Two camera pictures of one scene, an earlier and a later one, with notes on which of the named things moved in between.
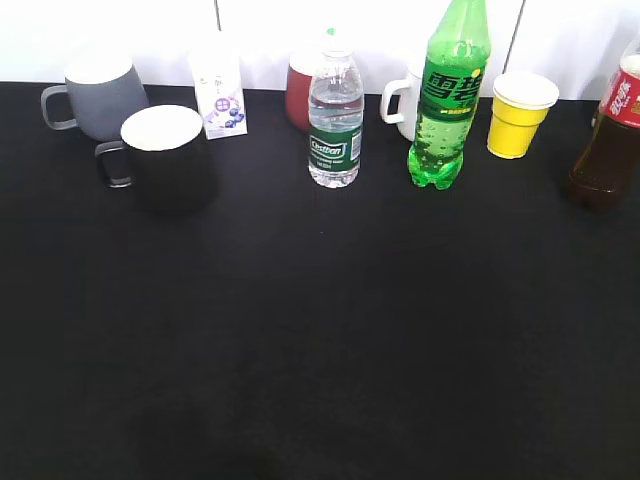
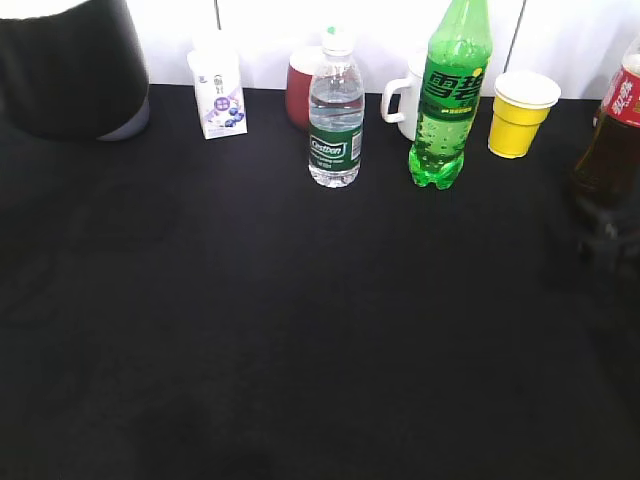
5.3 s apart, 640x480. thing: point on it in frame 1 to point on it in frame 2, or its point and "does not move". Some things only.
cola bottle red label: x=606 y=171 does not move
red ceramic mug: x=300 y=72 does not move
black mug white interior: x=164 y=157 to x=81 y=71
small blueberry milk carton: x=220 y=84 does not move
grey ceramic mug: x=103 y=91 to x=136 y=125
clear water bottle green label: x=335 y=115 does not move
